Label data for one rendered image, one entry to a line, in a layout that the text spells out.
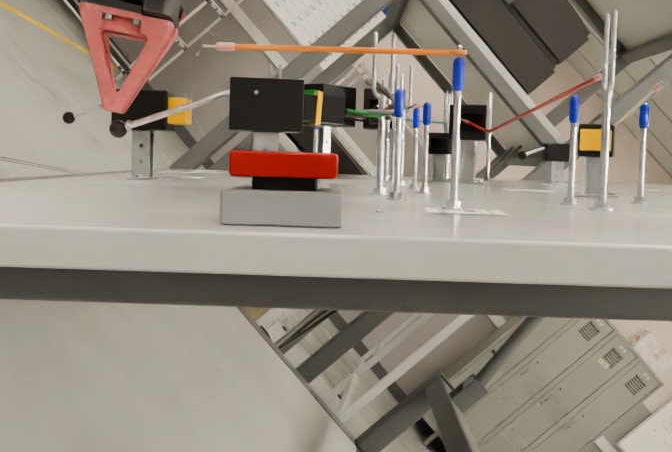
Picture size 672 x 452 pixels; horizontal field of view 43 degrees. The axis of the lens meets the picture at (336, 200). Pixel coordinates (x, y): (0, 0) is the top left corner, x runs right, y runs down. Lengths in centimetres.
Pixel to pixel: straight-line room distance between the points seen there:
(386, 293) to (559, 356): 726
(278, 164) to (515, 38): 134
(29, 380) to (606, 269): 52
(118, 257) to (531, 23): 142
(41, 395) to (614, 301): 47
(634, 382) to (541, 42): 634
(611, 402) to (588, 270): 752
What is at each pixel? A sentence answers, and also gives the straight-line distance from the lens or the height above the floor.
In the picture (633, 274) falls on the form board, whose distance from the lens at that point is 37.
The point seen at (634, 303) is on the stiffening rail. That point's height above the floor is 119.
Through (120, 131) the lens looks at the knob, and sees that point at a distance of 66.
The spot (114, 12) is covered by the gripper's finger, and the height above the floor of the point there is 106.
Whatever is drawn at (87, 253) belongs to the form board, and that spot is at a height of 101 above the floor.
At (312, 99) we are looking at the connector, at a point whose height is 113.
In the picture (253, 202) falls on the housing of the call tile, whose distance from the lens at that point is 38.
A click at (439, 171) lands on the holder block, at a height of 121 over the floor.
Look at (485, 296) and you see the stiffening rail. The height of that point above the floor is 113.
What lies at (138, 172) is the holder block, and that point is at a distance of 97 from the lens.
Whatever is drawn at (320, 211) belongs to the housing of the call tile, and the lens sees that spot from 38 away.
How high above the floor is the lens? 112
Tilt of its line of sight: 2 degrees down
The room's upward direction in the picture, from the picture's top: 50 degrees clockwise
